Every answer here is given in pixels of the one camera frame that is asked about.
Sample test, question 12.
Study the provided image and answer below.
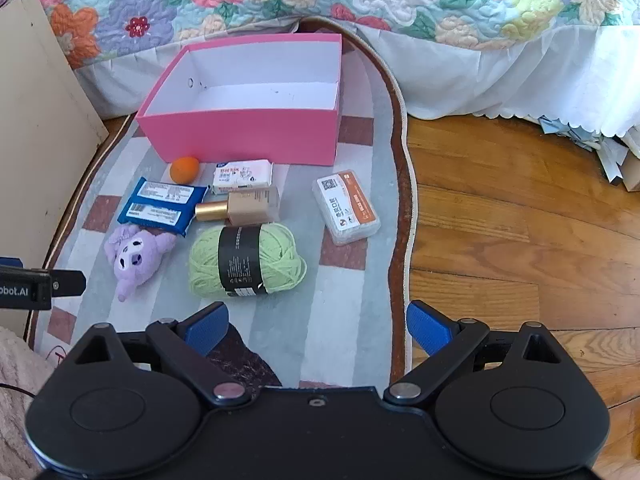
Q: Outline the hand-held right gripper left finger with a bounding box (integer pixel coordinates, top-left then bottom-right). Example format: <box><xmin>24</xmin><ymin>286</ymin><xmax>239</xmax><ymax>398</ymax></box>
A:
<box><xmin>74</xmin><ymin>302</ymin><xmax>247</xmax><ymax>407</ymax></box>

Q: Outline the purple plush toy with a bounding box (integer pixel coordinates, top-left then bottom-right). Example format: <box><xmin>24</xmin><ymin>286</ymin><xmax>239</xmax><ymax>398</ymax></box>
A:
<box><xmin>105</xmin><ymin>225</ymin><xmax>177</xmax><ymax>303</ymax></box>

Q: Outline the blue wet wipes pack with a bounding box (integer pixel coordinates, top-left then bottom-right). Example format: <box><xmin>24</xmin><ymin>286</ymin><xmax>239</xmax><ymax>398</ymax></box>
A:
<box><xmin>117</xmin><ymin>176</ymin><xmax>210</xmax><ymax>238</ymax></box>

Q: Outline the orange makeup sponge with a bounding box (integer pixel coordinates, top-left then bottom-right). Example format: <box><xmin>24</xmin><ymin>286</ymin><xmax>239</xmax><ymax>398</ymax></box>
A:
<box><xmin>170</xmin><ymin>156</ymin><xmax>202</xmax><ymax>183</ymax></box>

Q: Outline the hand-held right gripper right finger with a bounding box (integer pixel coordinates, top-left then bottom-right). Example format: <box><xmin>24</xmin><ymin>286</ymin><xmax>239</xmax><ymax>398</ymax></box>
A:
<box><xmin>384</xmin><ymin>300</ymin><xmax>583</xmax><ymax>409</ymax></box>

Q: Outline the white tissue pack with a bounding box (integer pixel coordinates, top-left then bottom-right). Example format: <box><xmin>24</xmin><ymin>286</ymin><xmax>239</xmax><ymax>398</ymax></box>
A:
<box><xmin>211</xmin><ymin>159</ymin><xmax>275</xmax><ymax>196</ymax></box>

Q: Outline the green yarn ball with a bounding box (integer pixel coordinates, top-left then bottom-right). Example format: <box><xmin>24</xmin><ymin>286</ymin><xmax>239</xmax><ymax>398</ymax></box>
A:
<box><xmin>188</xmin><ymin>222</ymin><xmax>308</xmax><ymax>298</ymax></box>

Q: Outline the beige wooden panel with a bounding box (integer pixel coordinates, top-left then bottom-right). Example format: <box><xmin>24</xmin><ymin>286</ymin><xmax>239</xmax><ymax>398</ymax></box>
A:
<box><xmin>0</xmin><ymin>0</ymin><xmax>110</xmax><ymax>342</ymax></box>

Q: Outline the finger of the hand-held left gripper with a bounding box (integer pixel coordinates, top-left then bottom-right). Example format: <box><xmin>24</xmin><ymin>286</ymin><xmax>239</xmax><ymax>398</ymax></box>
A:
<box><xmin>51</xmin><ymin>270</ymin><xmax>86</xmax><ymax>297</ymax></box>

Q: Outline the foundation bottle with gold cap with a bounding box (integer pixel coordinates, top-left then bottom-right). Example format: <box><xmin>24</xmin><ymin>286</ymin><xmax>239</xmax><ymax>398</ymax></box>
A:
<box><xmin>194</xmin><ymin>186</ymin><xmax>281</xmax><ymax>226</ymax></box>

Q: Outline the clear plastic box orange label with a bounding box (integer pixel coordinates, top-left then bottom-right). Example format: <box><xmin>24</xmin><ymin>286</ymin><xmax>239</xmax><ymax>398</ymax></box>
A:
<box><xmin>312</xmin><ymin>170</ymin><xmax>382</xmax><ymax>247</ymax></box>

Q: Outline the pink cardboard box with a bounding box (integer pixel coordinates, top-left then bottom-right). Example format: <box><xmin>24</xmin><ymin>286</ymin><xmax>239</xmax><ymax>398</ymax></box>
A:
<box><xmin>136</xmin><ymin>31</ymin><xmax>344</xmax><ymax>167</ymax></box>

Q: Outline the grey checked rug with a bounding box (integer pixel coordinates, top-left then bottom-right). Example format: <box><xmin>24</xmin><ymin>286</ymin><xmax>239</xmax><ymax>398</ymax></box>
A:
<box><xmin>27</xmin><ymin>17</ymin><xmax>418</xmax><ymax>392</ymax></box>

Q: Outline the pink fluffy cloth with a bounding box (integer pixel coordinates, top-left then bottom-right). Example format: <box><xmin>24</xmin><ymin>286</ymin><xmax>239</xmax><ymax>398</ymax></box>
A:
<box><xmin>0</xmin><ymin>327</ymin><xmax>57</xmax><ymax>480</ymax></box>

